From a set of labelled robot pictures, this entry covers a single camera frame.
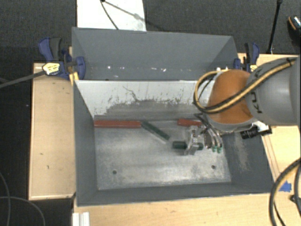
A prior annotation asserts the pale wood board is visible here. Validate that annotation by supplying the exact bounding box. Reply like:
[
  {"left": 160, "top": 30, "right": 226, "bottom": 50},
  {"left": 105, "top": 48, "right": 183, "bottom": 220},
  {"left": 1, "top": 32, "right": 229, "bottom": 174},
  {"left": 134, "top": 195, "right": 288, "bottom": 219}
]
[{"left": 28, "top": 62, "right": 77, "bottom": 201}]

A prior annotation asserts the black cylinder on white bracket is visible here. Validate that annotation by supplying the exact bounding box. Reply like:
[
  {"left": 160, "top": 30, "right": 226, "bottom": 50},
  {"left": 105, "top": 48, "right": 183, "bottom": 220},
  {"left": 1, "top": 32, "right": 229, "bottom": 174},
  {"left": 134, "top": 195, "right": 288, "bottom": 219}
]
[{"left": 239, "top": 122, "right": 273, "bottom": 140}]

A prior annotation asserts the short dark green block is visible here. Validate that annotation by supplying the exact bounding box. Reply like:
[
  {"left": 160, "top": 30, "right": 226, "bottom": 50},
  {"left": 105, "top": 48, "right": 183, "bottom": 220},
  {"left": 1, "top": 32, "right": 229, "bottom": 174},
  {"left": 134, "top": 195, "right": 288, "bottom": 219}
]
[{"left": 172, "top": 140, "right": 204, "bottom": 151}]

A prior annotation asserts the short red-brown flat block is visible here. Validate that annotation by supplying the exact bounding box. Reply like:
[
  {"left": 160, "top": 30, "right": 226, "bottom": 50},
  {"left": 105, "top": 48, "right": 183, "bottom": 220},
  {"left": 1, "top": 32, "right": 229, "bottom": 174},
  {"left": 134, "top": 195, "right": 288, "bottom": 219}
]
[{"left": 177, "top": 118, "right": 203, "bottom": 127}]

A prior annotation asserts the grey metal bin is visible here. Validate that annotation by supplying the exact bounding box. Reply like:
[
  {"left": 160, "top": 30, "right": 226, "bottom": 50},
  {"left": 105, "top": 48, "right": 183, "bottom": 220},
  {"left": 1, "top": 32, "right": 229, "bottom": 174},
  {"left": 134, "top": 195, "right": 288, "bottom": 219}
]
[{"left": 71, "top": 27, "right": 275, "bottom": 207}]

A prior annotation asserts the long dark green flat block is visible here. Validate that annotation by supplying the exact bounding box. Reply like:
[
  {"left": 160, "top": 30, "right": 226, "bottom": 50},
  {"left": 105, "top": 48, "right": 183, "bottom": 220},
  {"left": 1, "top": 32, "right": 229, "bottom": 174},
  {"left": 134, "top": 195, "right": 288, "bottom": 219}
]
[{"left": 141, "top": 121, "right": 170, "bottom": 141}]

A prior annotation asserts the long red-brown flat block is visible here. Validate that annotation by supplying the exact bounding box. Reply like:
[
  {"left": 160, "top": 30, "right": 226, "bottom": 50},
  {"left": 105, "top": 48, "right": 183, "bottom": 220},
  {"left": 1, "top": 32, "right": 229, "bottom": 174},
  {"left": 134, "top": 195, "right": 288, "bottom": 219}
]
[{"left": 94, "top": 120, "right": 142, "bottom": 129}]

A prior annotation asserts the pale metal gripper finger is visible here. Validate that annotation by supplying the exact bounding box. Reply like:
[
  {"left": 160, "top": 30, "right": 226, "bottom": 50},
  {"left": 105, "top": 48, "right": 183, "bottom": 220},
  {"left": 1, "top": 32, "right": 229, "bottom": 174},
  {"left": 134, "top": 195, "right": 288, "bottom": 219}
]
[
  {"left": 184, "top": 138, "right": 201, "bottom": 156},
  {"left": 189, "top": 125, "right": 203, "bottom": 143}
]

